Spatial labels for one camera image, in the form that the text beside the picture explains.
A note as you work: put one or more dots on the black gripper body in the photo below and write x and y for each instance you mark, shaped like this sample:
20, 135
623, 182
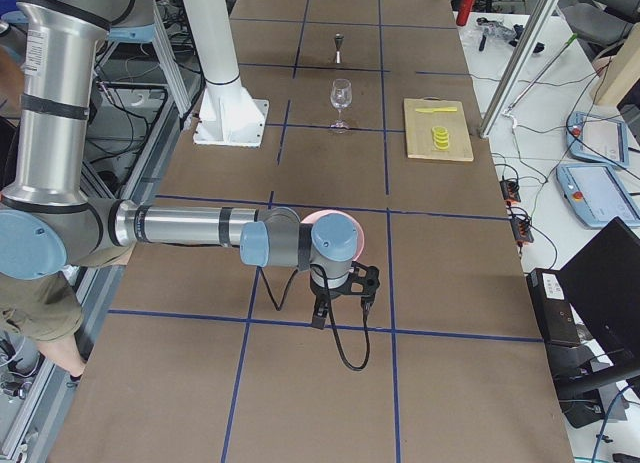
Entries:
326, 291

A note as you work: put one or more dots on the metal jigger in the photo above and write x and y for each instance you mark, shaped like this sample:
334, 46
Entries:
338, 41

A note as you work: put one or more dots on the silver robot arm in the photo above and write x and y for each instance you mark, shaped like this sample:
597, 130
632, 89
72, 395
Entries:
48, 223

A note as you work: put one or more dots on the clear wine glass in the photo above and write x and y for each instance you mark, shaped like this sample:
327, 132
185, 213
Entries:
340, 98

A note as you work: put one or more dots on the pink bowl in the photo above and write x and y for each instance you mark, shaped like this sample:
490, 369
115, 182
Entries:
358, 233

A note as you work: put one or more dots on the wooden cutting board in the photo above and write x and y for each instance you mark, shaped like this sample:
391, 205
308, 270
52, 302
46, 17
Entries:
419, 143

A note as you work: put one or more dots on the yellow lemon slices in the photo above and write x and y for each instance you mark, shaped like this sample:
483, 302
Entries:
440, 137

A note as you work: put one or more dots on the orange black connector block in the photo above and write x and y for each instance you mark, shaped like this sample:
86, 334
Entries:
519, 219

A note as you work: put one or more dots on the yellow plastic knife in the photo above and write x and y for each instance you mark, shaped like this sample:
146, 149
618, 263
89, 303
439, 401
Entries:
431, 110

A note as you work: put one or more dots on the black laptop computer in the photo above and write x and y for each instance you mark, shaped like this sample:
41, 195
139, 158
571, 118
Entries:
601, 284

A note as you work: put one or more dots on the person in khaki shorts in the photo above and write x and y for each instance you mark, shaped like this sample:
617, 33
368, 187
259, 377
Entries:
44, 310

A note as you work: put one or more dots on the lower teach pendant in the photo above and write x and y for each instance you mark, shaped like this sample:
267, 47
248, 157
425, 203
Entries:
596, 194

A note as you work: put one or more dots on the teach pendant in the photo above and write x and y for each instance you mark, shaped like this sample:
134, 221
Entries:
594, 138
596, 194

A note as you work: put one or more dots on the upper teach pendant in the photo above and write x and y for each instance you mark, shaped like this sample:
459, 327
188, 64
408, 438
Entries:
594, 138

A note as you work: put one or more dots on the red fire extinguisher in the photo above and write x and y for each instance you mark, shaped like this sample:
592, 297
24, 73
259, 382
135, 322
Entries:
464, 11

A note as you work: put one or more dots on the long grabber stick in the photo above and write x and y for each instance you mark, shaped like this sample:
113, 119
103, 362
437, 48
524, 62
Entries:
508, 110

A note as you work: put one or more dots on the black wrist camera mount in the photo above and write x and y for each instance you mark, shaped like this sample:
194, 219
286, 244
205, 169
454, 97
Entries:
362, 281

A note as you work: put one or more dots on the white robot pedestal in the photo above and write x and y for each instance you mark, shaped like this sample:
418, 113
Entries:
228, 115

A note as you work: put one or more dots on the aluminium frame post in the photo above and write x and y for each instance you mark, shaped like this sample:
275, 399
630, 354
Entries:
537, 19

